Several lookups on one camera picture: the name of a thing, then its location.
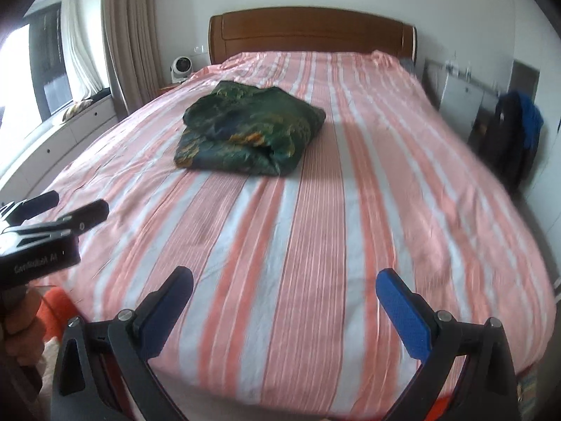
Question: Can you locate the blue cloth on chair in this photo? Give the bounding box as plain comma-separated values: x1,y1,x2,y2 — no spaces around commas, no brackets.
511,90,544,154

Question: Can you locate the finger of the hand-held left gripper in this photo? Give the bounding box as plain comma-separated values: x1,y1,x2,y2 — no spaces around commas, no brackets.
18,199,110,240
0,190,60,225

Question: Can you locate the patterned cushion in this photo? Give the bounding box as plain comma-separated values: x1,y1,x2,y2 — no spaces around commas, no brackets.
61,100,95,121

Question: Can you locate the white wardrobe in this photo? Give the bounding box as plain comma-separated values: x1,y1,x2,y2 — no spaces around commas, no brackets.
511,0,561,229

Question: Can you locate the white window bench cabinet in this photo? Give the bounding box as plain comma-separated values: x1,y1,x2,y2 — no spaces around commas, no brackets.
0,96,121,194

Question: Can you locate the window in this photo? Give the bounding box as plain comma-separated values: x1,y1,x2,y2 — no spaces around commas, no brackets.
0,2,73,123

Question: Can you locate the wooden headboard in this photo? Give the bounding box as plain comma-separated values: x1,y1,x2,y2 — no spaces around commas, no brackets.
208,6,417,64

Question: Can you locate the orange clothing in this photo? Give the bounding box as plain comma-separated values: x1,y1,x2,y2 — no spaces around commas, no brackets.
35,287,76,343

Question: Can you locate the person's left hand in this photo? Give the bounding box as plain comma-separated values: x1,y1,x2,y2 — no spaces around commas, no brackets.
0,288,47,368

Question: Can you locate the green patterned jacket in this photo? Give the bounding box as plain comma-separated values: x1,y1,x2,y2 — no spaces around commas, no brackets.
174,80,327,177

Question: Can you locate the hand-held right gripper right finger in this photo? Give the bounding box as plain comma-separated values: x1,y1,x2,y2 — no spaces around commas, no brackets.
372,267,522,421

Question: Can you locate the bed with pink striped sheet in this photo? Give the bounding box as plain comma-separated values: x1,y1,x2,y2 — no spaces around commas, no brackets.
24,50,557,419

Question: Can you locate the beige curtain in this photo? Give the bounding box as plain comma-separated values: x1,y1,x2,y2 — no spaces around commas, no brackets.
102,0,165,117

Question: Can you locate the white dresser with drawers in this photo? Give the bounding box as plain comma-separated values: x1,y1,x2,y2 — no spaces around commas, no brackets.
423,57,500,128

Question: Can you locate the white sheer curtain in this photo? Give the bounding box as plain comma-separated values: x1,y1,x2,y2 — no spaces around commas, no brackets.
59,0,105,97

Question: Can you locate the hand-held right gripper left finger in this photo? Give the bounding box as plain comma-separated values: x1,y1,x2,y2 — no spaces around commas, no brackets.
50,266,194,421

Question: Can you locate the black jacket on chair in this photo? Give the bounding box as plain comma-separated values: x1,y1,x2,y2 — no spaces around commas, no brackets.
475,94,529,194

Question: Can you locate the white round fan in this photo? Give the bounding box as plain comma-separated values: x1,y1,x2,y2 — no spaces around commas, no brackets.
170,55,194,84

